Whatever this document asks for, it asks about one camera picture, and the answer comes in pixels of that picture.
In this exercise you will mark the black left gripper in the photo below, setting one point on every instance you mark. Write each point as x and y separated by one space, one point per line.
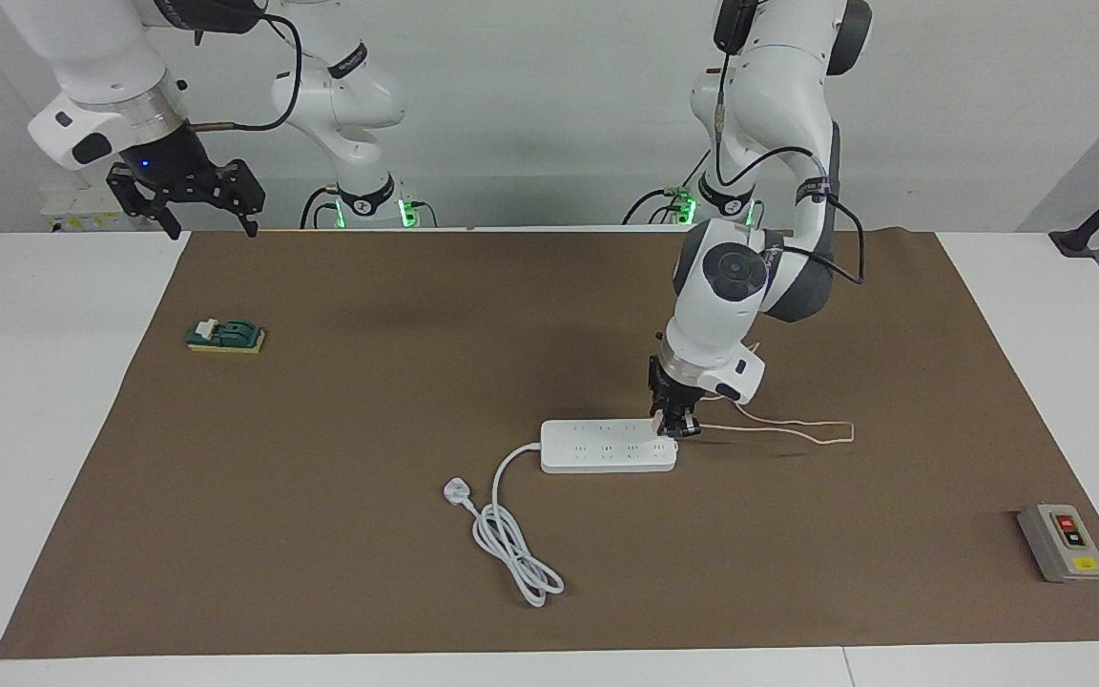
675 393

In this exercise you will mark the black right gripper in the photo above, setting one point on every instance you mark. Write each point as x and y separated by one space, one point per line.
173 172

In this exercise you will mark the pink charger adapter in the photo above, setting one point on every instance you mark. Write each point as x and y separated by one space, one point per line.
674 427

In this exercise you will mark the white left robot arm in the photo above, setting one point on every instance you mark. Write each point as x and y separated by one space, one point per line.
778 86

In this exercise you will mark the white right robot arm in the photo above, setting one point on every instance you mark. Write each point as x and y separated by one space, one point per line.
92 57

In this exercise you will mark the white power strip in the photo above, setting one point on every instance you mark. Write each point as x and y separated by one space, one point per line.
597 448

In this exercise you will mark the white box with yellow labels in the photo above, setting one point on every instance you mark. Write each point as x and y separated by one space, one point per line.
68 221

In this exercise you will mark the brown table mat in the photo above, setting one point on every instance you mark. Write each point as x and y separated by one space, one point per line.
798 553

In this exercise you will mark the green knife switch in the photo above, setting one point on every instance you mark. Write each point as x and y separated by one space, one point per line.
235 336

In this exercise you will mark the grey switch box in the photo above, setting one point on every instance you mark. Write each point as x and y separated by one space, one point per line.
1065 544

